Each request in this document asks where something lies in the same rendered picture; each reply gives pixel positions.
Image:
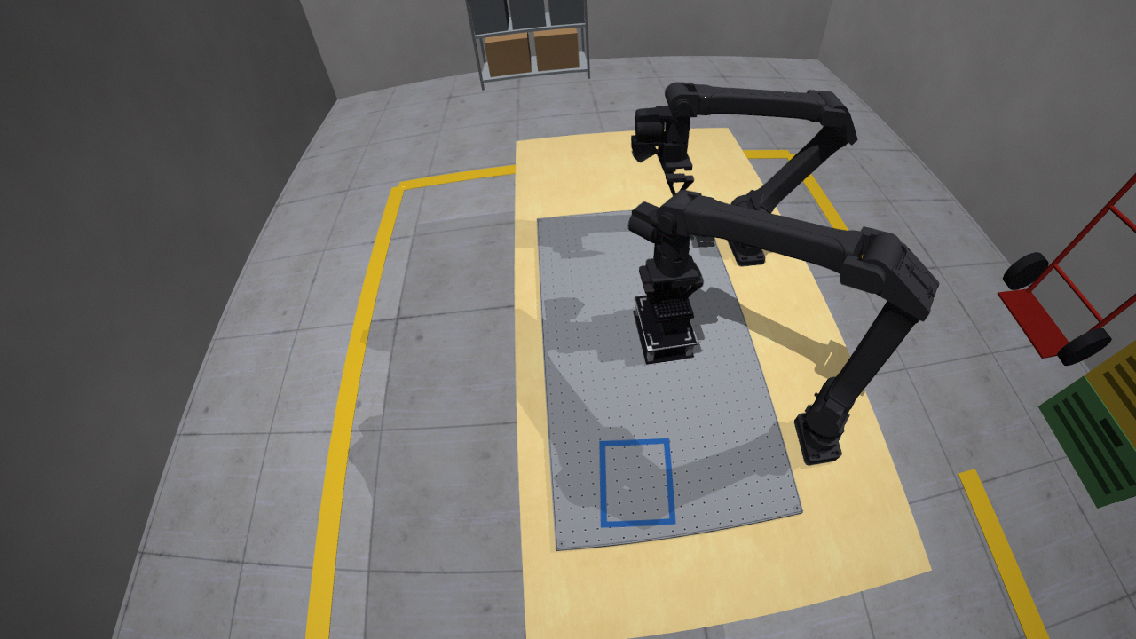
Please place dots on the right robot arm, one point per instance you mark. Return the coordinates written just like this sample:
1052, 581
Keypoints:
815, 106

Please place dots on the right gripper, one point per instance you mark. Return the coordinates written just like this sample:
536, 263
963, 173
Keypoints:
684, 162

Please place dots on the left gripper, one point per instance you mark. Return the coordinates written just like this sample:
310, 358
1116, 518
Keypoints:
673, 270

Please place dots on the blue tape outline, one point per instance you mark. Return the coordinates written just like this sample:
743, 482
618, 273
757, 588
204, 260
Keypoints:
670, 488

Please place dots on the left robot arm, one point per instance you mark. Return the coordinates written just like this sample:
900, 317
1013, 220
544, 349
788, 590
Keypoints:
883, 267

